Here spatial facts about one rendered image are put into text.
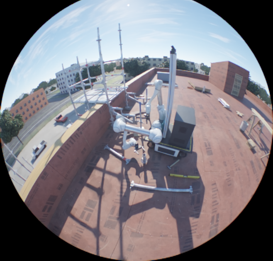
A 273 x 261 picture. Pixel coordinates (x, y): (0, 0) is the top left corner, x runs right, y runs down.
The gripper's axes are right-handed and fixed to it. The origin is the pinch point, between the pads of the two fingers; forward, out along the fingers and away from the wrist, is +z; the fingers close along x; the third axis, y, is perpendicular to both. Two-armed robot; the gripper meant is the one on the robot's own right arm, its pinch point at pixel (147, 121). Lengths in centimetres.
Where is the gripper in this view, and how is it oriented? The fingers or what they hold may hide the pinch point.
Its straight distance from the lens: 213.6
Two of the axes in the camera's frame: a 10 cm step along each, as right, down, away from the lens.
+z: 0.5, 7.9, 6.1
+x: 4.4, -5.7, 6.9
